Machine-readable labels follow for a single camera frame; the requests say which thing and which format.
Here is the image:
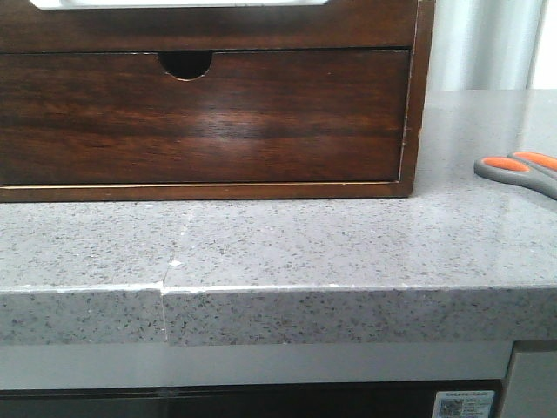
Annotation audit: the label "white QR code sticker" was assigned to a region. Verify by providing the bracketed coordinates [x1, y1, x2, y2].
[432, 390, 495, 418]

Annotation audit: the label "wooden drawer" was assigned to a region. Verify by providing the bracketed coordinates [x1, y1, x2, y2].
[1, 49, 410, 185]
[1, 1, 418, 53]

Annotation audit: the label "grey orange handled scissors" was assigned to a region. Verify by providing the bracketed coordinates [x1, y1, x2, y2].
[473, 152, 556, 199]

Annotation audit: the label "dark wooden drawer cabinet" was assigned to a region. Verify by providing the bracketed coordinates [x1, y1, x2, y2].
[1, 1, 435, 203]

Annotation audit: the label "grey cabinet door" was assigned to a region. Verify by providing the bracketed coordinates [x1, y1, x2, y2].
[500, 347, 556, 418]

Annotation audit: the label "black appliance under counter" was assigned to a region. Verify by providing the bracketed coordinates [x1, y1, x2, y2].
[1, 380, 502, 417]

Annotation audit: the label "white curtain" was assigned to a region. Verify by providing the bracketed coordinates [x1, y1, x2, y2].
[427, 1, 547, 91]

